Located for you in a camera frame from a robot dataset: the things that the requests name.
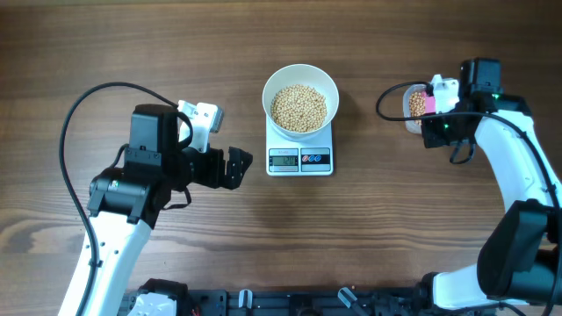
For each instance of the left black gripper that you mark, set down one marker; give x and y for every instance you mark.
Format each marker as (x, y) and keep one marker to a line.
(214, 177)

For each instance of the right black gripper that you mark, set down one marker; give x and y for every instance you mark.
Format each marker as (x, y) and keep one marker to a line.
(433, 136)

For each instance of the pink plastic measuring scoop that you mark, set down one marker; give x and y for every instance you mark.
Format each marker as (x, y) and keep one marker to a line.
(428, 103)

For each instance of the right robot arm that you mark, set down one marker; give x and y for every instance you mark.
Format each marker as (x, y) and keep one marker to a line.
(521, 260)

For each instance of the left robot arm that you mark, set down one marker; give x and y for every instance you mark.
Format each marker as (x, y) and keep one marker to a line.
(125, 203)

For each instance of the white digital kitchen scale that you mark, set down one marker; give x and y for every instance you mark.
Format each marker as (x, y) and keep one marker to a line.
(310, 156)

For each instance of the soybeans in white bowl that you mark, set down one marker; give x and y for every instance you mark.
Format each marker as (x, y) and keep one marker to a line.
(299, 108)

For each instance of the white bowl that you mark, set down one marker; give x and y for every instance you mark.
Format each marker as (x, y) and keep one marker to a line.
(306, 75)

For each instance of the pile of soybeans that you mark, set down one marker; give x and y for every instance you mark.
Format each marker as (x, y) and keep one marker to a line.
(417, 103)

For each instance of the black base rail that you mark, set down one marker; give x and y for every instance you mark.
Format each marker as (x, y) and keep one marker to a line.
(269, 303)

